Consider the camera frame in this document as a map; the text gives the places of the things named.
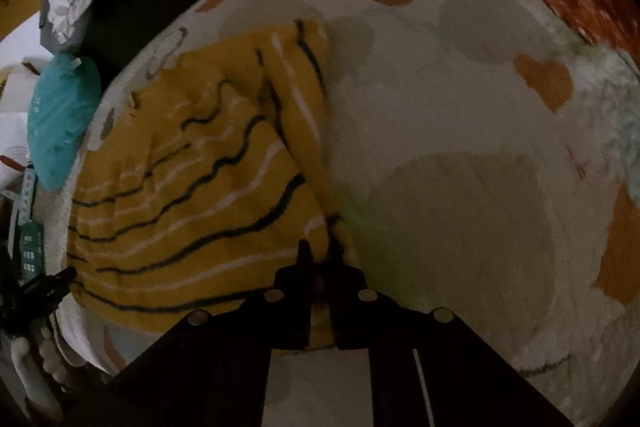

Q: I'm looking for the teal pillow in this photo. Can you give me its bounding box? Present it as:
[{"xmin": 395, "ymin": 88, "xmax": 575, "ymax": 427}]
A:
[{"xmin": 26, "ymin": 54, "xmax": 103, "ymax": 192}]

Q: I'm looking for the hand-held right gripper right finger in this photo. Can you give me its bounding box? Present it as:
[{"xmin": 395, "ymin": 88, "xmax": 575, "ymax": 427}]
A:
[{"xmin": 320, "ymin": 232, "xmax": 576, "ymax": 427}]

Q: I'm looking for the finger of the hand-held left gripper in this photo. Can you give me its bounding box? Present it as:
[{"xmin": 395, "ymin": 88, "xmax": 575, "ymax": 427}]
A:
[{"xmin": 20, "ymin": 266, "xmax": 78, "ymax": 308}]

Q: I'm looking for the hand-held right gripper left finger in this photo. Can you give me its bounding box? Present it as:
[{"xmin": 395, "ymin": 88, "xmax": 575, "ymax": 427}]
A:
[{"xmin": 65, "ymin": 239, "xmax": 316, "ymax": 427}]

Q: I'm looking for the white perforated strip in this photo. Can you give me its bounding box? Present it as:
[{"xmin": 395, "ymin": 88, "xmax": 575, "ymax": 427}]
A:
[{"xmin": 15, "ymin": 169, "xmax": 38, "ymax": 228}]

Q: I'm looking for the yellow striped sweater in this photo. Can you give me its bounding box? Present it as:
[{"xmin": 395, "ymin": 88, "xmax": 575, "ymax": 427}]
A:
[{"xmin": 65, "ymin": 18, "xmax": 361, "ymax": 353}]

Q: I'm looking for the green box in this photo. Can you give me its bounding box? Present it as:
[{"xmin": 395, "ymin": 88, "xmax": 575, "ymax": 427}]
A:
[{"xmin": 17, "ymin": 219, "xmax": 48, "ymax": 283}]

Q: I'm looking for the white heart pattern blanket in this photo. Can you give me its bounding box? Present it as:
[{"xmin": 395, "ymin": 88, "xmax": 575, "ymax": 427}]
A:
[{"xmin": 50, "ymin": 0, "xmax": 640, "ymax": 427}]

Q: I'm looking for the black cloth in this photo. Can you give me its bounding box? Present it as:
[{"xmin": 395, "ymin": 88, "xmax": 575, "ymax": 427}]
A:
[{"xmin": 82, "ymin": 0, "xmax": 211, "ymax": 80}]

